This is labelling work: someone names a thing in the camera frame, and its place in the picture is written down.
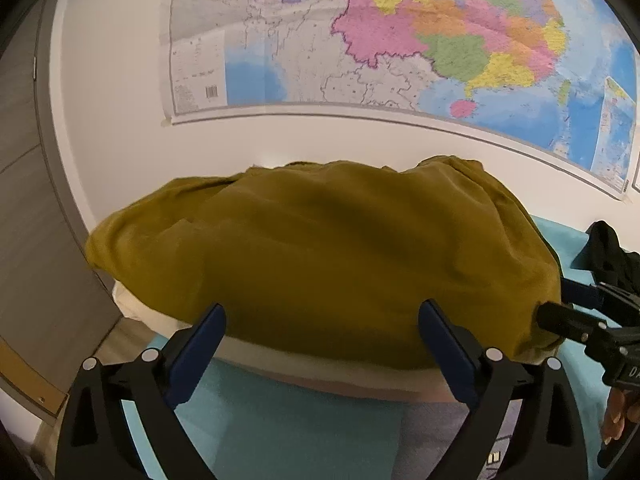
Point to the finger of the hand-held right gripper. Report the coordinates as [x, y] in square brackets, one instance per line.
[560, 316]
[580, 292]

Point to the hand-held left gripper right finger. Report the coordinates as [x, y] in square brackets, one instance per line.
[450, 355]

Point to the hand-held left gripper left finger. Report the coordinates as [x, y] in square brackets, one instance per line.
[197, 355]

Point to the olive green jacket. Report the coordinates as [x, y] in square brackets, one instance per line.
[325, 260]

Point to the person's right hand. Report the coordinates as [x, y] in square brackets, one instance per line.
[617, 415]

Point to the black garment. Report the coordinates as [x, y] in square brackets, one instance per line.
[605, 250]

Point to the cream pillow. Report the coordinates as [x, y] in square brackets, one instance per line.
[300, 365]

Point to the teal grey printed bed sheet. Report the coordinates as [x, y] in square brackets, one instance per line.
[275, 435]

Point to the grey wardrobe door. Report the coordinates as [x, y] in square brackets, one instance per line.
[40, 210]

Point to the colourful wall map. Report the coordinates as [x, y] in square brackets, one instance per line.
[400, 35]

